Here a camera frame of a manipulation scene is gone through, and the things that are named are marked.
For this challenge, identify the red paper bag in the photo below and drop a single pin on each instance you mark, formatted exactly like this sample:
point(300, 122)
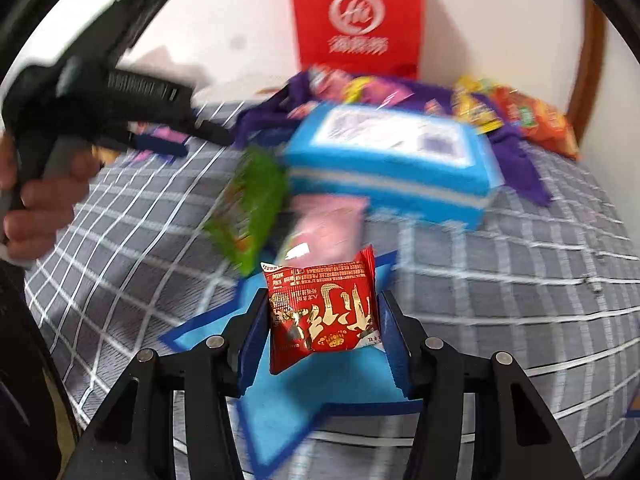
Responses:
point(310, 35)

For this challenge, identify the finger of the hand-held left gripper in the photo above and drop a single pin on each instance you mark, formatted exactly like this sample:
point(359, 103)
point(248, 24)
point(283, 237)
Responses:
point(160, 145)
point(212, 132)

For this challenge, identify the person's left hand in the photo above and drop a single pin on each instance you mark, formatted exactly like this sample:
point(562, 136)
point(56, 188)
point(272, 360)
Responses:
point(35, 230)

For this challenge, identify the grey grid blanket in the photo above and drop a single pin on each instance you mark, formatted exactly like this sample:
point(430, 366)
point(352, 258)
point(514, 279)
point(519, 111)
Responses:
point(500, 285)

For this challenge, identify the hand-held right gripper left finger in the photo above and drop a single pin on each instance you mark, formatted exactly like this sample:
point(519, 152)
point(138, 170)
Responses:
point(252, 350)

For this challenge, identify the pink striped snack packet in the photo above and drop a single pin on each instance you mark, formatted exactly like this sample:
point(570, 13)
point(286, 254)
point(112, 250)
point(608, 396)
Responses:
point(327, 85)

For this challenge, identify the orange snack pack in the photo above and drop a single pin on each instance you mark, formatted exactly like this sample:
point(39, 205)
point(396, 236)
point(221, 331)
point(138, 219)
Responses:
point(540, 120)

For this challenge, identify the red snack packet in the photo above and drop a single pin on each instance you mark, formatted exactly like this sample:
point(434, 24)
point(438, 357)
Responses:
point(320, 310)

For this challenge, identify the yellow pink snack packet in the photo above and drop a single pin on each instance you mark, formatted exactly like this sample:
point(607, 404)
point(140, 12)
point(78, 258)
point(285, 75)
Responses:
point(375, 91)

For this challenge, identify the blue star patch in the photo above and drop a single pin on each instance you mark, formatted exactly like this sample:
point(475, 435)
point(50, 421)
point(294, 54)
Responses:
point(280, 410)

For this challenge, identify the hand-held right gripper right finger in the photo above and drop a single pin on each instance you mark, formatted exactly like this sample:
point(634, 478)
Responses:
point(398, 355)

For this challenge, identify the green snack packet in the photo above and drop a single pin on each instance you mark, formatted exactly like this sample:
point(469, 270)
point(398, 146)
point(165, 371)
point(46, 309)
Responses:
point(250, 205)

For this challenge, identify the wooden door frame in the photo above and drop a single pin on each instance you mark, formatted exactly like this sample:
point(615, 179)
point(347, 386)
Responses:
point(592, 60)

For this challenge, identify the purple cloth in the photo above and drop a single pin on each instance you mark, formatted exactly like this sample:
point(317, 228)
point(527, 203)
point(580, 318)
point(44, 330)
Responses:
point(520, 160)

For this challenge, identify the blue box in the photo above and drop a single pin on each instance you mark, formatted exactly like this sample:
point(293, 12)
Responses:
point(400, 170)

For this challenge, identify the pale pink snack packet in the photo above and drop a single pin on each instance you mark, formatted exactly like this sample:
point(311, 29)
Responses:
point(325, 225)

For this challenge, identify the large yellow snack pack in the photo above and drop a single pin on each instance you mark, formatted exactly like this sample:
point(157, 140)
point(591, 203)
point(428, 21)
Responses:
point(477, 105)

